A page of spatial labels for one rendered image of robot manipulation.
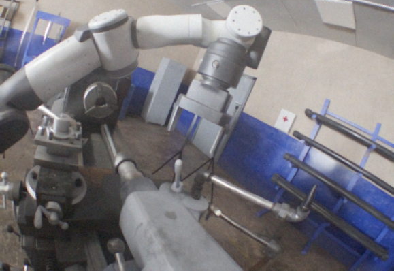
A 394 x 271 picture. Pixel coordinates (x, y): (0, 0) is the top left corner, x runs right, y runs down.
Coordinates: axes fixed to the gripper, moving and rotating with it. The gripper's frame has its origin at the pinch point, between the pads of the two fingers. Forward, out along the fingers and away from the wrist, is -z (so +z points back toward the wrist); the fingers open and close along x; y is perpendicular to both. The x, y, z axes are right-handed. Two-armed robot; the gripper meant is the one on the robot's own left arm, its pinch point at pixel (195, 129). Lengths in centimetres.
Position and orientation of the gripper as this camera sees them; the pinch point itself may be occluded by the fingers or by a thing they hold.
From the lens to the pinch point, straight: 38.0
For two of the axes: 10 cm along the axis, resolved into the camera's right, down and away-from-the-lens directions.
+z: 3.9, -9.0, -1.9
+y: 3.4, -0.5, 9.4
